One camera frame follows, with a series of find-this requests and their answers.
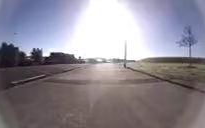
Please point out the pole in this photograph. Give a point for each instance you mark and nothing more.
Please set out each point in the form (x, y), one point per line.
(125, 55)

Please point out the grey asphalt path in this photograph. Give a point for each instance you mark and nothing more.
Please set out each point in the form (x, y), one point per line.
(100, 100)

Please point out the dark building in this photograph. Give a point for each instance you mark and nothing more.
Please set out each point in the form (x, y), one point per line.
(60, 58)

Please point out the dry grass strip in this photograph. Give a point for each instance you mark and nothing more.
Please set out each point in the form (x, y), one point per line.
(170, 71)

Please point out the grassy embankment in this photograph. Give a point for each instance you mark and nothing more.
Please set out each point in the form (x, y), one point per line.
(176, 60)

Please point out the dark asphalt parking lot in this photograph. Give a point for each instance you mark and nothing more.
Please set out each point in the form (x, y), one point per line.
(23, 72)

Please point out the bare tree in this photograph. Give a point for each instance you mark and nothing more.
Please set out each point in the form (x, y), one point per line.
(189, 41)

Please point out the group of dark trees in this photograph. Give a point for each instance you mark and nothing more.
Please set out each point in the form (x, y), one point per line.
(8, 55)

